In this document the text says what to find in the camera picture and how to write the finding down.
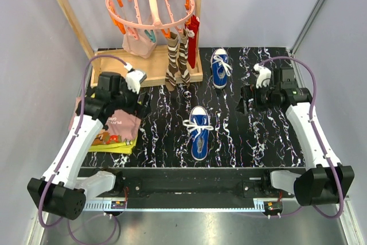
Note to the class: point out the pink folded t-shirt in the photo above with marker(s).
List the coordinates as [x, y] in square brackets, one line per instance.
[121, 127]

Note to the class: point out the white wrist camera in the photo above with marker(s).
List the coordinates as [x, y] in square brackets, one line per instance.
[263, 75]
[134, 79]

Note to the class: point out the red hanging sock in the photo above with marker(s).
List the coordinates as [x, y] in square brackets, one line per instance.
[193, 28]

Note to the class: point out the pink round clip hanger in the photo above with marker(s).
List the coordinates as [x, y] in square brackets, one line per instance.
[115, 10]

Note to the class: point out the brown striped sock right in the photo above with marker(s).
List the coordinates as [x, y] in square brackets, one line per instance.
[183, 57]

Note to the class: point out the brown striped sock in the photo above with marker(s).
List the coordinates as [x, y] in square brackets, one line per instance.
[183, 57]
[172, 68]

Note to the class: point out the aluminium rail frame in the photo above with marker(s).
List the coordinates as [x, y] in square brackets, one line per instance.
[183, 218]

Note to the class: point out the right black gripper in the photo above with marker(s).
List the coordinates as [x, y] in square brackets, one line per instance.
[250, 92]

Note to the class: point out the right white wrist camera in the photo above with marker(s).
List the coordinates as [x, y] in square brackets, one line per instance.
[263, 75]

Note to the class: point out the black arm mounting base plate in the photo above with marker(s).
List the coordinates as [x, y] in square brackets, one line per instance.
[143, 182]

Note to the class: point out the brown striped sock left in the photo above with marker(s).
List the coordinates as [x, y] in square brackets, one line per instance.
[172, 68]

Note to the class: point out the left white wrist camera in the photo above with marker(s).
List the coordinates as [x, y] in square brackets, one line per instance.
[134, 79]

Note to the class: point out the white shoelace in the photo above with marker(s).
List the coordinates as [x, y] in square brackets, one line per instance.
[194, 128]

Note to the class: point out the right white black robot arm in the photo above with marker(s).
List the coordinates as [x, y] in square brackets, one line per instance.
[326, 180]

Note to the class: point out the wooden drying rack frame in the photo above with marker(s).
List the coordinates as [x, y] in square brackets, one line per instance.
[118, 60]

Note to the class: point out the blue canvas sneaker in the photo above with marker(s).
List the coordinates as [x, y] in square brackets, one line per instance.
[200, 143]
[221, 70]

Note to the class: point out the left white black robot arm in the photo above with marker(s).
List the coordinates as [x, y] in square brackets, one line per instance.
[58, 191]

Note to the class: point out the yellow folded garment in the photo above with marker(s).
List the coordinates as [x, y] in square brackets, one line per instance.
[124, 147]

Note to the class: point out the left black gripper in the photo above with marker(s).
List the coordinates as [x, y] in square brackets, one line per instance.
[142, 109]

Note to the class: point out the pink mesh laundry bag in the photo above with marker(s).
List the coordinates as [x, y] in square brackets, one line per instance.
[142, 47]

